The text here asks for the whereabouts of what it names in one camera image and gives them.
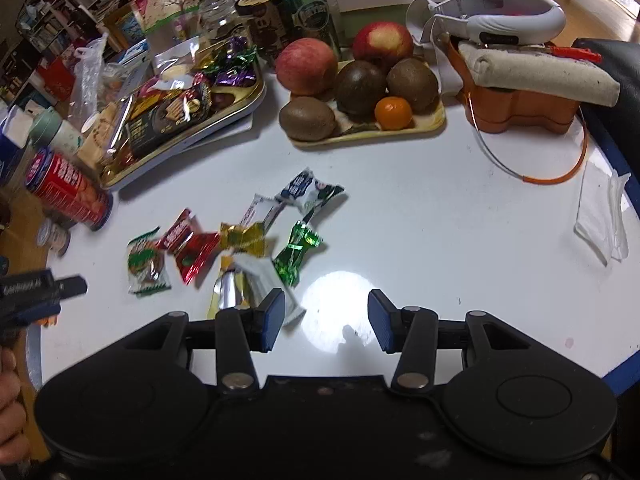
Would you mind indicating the beige biscuit packet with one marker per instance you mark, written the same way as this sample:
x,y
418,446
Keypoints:
x,y
97,132

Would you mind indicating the mint green tumbler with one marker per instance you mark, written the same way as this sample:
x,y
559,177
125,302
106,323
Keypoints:
x,y
52,130

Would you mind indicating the green foil candy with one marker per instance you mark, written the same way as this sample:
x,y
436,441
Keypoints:
x,y
292,255

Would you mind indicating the blue and white carton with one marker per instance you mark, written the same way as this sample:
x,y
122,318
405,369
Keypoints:
x,y
12,140

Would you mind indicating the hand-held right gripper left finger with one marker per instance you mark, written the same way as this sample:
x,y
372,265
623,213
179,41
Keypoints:
x,y
272,317

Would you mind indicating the tree print card box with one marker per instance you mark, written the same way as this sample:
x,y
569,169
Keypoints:
x,y
165,2

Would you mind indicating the small silver can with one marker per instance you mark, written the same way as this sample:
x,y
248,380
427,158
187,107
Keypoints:
x,y
52,237

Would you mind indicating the clear glass jar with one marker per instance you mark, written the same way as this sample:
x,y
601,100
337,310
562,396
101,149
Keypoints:
x,y
222,22

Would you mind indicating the green and white snack packet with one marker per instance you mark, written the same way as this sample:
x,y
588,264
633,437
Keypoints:
x,y
147,262

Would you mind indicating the person's left hand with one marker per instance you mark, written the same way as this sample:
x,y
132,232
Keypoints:
x,y
9,405

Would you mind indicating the clear plastic bag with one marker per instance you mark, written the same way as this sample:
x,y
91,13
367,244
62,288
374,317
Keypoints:
x,y
90,72

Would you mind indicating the pile of foil wrapped candies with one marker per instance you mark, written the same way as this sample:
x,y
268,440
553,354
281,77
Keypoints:
x,y
232,67

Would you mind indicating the orange plastic container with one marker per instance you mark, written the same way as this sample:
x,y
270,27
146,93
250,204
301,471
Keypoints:
x,y
520,107

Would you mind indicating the dark brown passion fruit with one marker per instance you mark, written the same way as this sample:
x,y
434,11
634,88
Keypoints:
x,y
360,87

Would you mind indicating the silver and yellow snack packet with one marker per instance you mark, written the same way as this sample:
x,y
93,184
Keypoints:
x,y
227,292

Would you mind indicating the blue and white snack packet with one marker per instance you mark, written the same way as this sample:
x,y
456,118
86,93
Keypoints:
x,y
307,190

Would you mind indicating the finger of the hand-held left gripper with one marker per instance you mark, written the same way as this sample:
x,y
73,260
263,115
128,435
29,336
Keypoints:
x,y
72,286

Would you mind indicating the brown jar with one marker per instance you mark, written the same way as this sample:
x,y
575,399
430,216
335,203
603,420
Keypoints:
x,y
262,25

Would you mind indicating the round brown kiwi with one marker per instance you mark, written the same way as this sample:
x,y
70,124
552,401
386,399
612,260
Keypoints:
x,y
412,85

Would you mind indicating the white neck fan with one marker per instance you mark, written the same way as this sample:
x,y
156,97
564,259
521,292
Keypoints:
x,y
515,22

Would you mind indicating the yellow fruit tray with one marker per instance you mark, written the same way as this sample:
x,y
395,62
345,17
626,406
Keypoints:
x,y
430,122

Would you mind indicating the oval brown kiwi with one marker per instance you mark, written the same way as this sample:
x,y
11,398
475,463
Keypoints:
x,y
306,118

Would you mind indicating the small orange tangerine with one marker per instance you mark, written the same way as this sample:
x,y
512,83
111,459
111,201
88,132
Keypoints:
x,y
393,112

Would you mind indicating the black chair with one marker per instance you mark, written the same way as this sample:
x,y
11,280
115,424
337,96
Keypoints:
x,y
612,95

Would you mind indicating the large red apple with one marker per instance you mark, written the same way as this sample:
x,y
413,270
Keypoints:
x,y
306,66

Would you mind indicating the clear zip bag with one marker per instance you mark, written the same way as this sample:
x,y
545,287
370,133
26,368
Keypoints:
x,y
175,60

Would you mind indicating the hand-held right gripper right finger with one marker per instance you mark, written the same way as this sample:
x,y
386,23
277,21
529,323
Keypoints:
x,y
382,325

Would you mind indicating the red and yellow apple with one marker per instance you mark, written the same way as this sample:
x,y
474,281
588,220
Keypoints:
x,y
382,42

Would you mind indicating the red snack packet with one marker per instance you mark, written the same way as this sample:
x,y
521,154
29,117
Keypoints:
x,y
190,252

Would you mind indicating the red tin can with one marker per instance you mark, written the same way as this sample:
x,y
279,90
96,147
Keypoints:
x,y
65,187

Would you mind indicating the long white snack packet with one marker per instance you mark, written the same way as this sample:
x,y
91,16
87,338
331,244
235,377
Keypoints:
x,y
260,280

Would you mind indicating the white and pink snack packet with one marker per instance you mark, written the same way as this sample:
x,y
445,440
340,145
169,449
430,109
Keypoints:
x,y
260,210

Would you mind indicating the gold metal tray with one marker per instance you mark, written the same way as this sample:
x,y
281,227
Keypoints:
x,y
225,110

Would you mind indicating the white flat board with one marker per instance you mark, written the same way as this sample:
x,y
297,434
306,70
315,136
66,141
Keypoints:
x,y
220,132

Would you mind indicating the black snack packet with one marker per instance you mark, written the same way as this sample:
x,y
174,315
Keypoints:
x,y
160,120

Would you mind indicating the gold foil candy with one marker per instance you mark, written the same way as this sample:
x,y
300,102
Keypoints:
x,y
245,237

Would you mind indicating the beige rolled cloth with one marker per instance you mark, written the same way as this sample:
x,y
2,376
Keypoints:
x,y
540,72

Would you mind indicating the green drink can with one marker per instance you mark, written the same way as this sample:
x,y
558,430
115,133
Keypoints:
x,y
310,12

